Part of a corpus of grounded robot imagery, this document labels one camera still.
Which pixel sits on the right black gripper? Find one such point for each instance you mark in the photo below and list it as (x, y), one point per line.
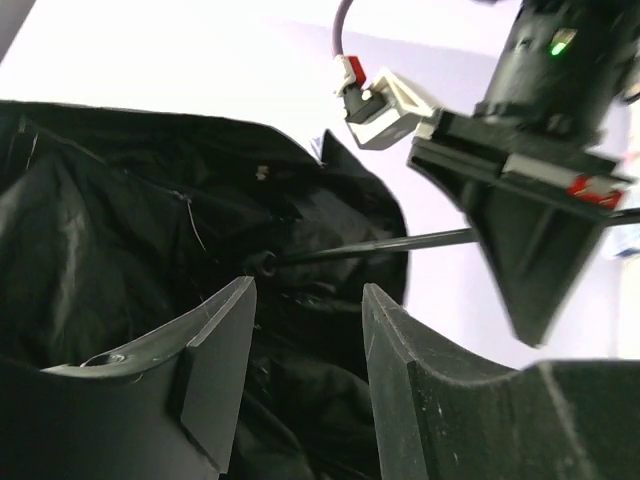
(537, 207)

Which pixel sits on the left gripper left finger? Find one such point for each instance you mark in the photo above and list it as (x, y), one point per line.
(164, 406)

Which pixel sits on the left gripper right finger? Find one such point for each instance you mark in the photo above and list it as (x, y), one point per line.
(442, 412)

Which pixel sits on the lavender folding umbrella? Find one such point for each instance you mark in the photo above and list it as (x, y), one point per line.
(115, 223)

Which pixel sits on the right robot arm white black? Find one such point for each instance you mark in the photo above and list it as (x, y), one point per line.
(563, 64)

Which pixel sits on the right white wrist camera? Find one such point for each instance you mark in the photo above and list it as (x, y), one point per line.
(403, 104)

